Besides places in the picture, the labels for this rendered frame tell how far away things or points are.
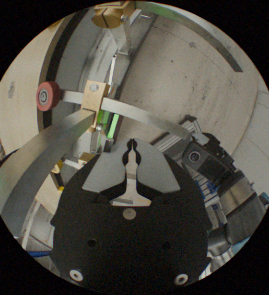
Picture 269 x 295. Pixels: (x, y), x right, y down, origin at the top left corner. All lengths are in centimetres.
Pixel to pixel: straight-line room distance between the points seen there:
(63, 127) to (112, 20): 19
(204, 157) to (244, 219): 14
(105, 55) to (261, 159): 275
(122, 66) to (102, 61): 14
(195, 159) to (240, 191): 11
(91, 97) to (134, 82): 89
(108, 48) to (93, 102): 37
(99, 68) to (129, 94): 65
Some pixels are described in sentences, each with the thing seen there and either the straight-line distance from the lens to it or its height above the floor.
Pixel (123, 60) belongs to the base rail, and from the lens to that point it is 42.
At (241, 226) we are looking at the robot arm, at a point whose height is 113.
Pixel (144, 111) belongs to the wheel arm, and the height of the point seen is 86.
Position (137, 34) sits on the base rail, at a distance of 48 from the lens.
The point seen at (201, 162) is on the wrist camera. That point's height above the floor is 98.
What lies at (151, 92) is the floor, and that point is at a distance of 111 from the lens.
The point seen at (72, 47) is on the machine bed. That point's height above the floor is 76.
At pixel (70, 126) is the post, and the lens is 15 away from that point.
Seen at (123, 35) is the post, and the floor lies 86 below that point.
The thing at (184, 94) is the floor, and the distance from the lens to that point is 125.
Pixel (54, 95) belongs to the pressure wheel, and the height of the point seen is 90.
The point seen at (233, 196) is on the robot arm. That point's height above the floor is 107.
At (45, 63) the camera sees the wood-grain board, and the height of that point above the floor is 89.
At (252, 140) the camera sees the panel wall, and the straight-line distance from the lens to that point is 272.
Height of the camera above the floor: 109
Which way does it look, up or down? 57 degrees down
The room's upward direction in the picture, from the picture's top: 179 degrees counter-clockwise
